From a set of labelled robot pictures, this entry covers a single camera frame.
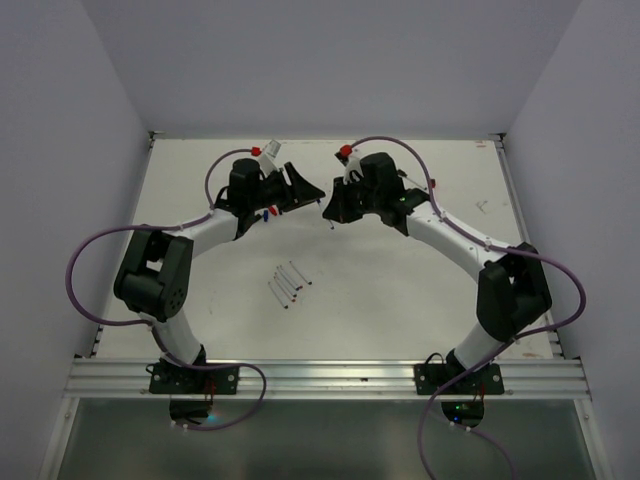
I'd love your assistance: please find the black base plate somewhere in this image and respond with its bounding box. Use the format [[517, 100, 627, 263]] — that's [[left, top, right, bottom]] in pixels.
[[413, 362, 502, 397], [145, 360, 239, 396]]

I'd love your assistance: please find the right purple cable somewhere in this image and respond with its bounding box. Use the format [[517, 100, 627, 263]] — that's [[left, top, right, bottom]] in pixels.
[[338, 135, 587, 480]]

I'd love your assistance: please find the aluminium mounting rail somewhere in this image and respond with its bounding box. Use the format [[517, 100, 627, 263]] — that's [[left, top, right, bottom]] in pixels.
[[63, 358, 590, 401]]

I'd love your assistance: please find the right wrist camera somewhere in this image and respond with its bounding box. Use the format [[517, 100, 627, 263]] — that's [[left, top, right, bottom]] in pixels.
[[335, 144, 363, 185]]

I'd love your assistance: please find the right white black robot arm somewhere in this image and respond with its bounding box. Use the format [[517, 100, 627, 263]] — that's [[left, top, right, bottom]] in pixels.
[[323, 146, 552, 393]]

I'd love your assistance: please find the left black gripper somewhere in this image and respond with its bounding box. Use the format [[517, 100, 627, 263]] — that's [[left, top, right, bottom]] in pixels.
[[249, 162, 324, 212]]

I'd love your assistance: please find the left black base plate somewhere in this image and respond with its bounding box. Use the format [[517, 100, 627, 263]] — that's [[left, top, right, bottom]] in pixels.
[[145, 360, 239, 396]]

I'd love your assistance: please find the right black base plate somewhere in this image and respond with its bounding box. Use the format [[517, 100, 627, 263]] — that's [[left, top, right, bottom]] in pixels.
[[413, 362, 502, 397]]

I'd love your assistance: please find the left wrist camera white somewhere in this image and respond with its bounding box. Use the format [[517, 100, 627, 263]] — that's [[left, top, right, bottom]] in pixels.
[[257, 140, 281, 176]]

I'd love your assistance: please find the red cap pen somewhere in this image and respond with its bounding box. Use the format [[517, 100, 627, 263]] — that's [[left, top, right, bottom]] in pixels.
[[283, 265, 305, 287]]

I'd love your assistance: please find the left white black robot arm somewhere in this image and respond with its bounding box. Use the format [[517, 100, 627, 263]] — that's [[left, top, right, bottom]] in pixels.
[[114, 158, 325, 393]]

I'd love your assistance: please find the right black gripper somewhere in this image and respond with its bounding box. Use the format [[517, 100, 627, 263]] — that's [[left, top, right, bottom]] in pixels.
[[324, 172, 383, 222]]

